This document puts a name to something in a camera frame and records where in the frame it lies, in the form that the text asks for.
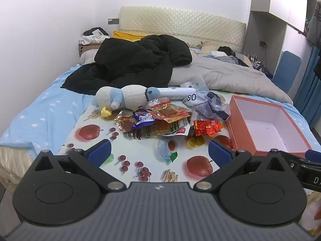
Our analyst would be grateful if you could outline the pile of snack packets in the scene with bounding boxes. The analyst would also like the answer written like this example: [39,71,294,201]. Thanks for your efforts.
[114,100,193,140]

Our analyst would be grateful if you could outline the white cylindrical bottle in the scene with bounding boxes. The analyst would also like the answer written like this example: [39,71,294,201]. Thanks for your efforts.
[157,87,196,100]

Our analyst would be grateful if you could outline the cluster of small bottles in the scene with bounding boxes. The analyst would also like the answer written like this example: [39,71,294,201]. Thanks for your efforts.
[247,53,266,71]

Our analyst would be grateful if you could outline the yellow cloth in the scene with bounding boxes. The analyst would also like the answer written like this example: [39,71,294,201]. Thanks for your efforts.
[112,31,146,42]

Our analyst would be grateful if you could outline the orange cardboard box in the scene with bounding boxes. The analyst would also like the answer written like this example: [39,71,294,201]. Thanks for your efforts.
[226,95,313,159]

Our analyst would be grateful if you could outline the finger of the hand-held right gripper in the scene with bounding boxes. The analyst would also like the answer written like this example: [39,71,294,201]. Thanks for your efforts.
[279,150,321,167]

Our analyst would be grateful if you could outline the cream padded headboard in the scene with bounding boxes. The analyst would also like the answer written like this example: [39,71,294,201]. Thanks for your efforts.
[118,6,247,53]

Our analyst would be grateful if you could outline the white and black clothes pile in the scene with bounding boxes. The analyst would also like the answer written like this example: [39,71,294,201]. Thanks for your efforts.
[79,27,111,46]

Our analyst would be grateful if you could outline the white blue plush penguin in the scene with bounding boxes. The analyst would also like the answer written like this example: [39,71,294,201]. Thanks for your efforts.
[91,85,161,117]

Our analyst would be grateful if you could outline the black puffer jacket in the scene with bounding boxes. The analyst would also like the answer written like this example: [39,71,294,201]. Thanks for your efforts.
[60,34,193,96]

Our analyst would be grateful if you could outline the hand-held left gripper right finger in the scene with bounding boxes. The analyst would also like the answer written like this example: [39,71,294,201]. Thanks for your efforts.
[193,139,291,191]

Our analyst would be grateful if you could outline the plaid and black clothes heap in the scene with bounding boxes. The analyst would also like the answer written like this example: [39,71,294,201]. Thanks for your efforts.
[203,46,254,67]

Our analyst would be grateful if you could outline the blue curtain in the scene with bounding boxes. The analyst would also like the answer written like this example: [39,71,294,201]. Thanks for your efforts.
[293,45,321,128]

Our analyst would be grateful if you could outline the blue snack packet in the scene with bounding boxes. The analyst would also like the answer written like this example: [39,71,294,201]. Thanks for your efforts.
[133,110,155,128]

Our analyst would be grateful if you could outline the pale pink pillow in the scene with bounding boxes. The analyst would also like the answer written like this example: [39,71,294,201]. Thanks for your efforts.
[79,49,101,64]

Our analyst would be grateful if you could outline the grey duvet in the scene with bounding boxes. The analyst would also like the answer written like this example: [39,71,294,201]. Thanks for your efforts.
[168,54,294,105]

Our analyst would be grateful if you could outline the clear red-yellow stick snack packet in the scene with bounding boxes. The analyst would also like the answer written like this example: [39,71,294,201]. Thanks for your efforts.
[148,100,192,123]

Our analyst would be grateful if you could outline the blue chair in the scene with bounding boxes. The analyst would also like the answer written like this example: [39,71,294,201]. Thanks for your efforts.
[272,51,302,93]

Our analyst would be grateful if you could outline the cream quilted mattress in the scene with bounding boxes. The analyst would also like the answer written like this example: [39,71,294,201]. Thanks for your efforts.
[0,144,38,191]

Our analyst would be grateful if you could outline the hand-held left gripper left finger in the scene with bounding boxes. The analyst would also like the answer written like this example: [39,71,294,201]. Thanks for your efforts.
[34,139,127,191]

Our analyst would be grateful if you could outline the clear bag with dark contents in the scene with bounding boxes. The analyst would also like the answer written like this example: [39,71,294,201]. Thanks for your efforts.
[192,92,231,121]

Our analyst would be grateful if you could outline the grey hanging clothes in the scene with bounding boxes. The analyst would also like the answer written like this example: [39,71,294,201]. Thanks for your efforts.
[306,1,321,47]

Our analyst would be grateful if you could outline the red foil snack packet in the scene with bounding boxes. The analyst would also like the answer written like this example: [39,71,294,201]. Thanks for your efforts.
[194,119,223,136]

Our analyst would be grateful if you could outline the black hanging coat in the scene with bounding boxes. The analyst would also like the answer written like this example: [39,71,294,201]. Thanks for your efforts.
[313,51,321,79]

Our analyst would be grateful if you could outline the white printed plastic bag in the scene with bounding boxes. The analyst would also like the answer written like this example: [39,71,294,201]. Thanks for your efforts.
[179,75,211,108]

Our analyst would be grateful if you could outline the white wall cabinet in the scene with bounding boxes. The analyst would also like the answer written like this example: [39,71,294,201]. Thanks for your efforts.
[250,0,308,33]

